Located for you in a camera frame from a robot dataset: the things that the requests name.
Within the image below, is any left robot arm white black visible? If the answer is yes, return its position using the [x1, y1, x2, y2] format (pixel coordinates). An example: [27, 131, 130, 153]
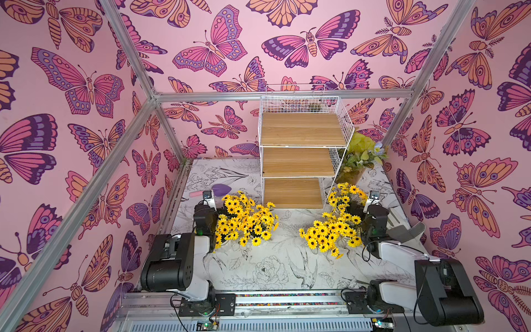
[140, 200, 217, 315]

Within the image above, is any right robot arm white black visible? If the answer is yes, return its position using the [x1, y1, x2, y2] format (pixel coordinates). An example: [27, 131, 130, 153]
[340, 204, 485, 326]

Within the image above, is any white wire shelf rack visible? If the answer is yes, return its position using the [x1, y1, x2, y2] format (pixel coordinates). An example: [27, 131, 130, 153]
[258, 95, 355, 210]

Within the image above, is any white grey gardening glove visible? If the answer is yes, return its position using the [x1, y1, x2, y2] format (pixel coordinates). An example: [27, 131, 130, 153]
[387, 207, 427, 253]

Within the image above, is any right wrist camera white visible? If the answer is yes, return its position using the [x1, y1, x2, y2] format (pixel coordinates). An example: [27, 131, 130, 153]
[364, 190, 380, 213]

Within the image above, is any leafy plant in glass vase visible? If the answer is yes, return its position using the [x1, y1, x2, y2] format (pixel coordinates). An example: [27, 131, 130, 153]
[335, 132, 388, 185]

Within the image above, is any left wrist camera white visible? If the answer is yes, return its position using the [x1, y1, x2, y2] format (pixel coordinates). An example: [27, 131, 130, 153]
[202, 190, 217, 210]

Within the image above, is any purple pink garden trowel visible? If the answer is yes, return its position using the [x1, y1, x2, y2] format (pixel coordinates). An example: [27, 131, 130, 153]
[189, 183, 232, 198]

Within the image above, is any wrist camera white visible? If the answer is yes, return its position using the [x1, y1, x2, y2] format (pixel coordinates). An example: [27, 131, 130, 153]
[202, 190, 217, 210]
[364, 190, 380, 213]

